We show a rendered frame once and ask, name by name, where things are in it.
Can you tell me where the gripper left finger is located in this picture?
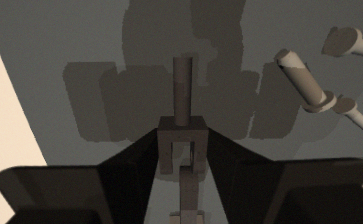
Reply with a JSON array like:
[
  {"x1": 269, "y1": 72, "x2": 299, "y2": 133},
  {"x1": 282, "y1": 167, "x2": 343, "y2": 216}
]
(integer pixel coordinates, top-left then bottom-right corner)
[{"x1": 0, "y1": 128, "x2": 159, "y2": 224}]

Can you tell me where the tan headed pin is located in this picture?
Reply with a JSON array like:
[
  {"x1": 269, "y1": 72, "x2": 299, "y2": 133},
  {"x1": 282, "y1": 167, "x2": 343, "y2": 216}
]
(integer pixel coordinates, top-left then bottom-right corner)
[{"x1": 332, "y1": 98, "x2": 363, "y2": 129}]

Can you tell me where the beige headed pin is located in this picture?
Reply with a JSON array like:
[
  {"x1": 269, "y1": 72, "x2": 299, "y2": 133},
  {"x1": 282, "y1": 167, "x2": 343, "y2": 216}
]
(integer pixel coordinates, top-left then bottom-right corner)
[
  {"x1": 277, "y1": 51, "x2": 337, "y2": 113},
  {"x1": 324, "y1": 27, "x2": 363, "y2": 57}
]

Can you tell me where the beige block with dark holes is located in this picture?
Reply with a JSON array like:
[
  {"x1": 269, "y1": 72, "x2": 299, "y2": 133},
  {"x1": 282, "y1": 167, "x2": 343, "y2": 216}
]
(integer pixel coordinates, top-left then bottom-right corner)
[{"x1": 169, "y1": 214, "x2": 205, "y2": 224}]

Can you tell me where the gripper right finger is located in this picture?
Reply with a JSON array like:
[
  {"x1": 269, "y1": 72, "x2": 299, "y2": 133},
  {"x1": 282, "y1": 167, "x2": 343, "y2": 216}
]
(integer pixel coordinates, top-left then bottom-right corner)
[{"x1": 206, "y1": 127, "x2": 363, "y2": 224}]

